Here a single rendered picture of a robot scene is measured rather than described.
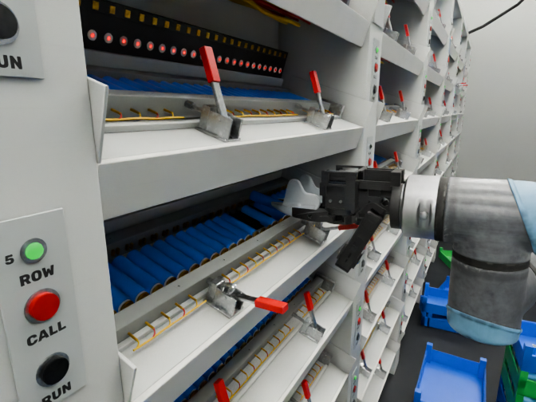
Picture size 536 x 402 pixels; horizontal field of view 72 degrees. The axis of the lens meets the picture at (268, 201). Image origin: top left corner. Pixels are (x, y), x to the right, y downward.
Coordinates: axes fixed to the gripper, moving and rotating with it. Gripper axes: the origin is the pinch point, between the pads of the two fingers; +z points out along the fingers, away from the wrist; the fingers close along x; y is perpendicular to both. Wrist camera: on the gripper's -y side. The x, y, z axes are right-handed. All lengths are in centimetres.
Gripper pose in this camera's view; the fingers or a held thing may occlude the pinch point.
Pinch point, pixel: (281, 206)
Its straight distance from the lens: 63.7
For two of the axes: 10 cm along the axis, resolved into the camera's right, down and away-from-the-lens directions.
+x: -4.8, 2.1, -8.5
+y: -0.3, -9.7, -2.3
